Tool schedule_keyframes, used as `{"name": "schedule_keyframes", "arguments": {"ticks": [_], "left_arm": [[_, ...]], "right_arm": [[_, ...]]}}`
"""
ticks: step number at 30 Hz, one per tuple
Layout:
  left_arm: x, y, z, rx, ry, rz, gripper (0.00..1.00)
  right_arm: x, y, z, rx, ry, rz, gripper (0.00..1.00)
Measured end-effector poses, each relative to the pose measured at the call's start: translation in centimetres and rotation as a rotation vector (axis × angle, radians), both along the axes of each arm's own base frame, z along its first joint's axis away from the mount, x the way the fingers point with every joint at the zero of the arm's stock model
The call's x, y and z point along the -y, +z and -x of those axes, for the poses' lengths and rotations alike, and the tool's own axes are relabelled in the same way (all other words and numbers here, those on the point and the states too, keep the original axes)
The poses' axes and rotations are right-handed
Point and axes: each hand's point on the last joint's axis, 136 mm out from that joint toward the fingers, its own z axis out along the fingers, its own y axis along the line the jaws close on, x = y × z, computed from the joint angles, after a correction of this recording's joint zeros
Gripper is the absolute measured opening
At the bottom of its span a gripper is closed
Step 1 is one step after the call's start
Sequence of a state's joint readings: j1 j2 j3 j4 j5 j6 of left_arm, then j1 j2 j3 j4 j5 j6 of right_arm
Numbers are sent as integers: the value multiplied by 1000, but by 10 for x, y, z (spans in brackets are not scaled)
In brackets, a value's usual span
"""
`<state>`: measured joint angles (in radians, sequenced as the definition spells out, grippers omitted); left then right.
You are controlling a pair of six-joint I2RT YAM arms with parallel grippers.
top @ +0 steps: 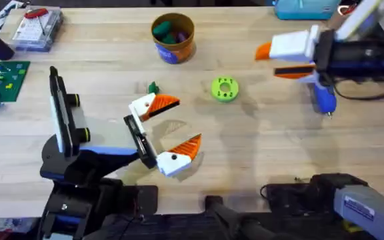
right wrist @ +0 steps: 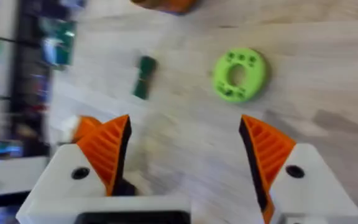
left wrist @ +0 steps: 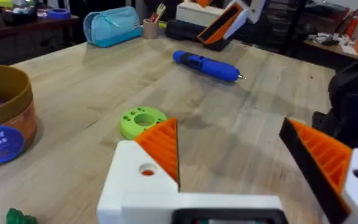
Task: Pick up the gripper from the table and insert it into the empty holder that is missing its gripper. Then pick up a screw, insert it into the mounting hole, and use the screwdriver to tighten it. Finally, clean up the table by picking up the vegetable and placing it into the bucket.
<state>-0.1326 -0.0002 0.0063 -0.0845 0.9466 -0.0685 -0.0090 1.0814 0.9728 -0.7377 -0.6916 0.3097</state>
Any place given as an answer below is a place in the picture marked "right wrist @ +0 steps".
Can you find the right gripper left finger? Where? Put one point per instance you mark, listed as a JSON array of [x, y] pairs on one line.
[[73, 161]]

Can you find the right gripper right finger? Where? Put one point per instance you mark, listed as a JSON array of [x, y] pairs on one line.
[[297, 189]]

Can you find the dark green toy vegetable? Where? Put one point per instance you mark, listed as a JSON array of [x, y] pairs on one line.
[[145, 77]]

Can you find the orange ribbed wedge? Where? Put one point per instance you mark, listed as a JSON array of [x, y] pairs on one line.
[[84, 127]]

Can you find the green board with toy blocks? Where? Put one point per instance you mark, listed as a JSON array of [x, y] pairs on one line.
[[60, 43]]

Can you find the green disc with holes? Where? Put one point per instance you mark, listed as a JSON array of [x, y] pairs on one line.
[[239, 75]]

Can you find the orange toy tub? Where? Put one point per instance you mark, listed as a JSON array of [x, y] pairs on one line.
[[166, 4]]

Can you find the black upright post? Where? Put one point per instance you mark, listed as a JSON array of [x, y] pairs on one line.
[[31, 93]]

